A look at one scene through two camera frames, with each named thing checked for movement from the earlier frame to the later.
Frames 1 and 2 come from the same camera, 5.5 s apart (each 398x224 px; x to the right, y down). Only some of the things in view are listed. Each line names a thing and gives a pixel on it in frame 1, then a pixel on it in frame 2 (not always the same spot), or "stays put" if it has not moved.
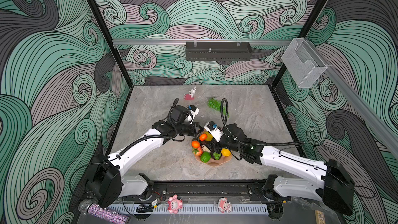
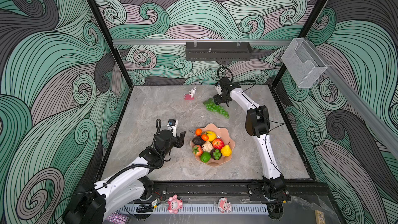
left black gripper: [194, 131] to [179, 141]
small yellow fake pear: [225, 152] stays put
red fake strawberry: [198, 151] stays put
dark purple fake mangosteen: [213, 156] stays put
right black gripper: [213, 144] to [217, 100]
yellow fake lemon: [209, 136] stays put
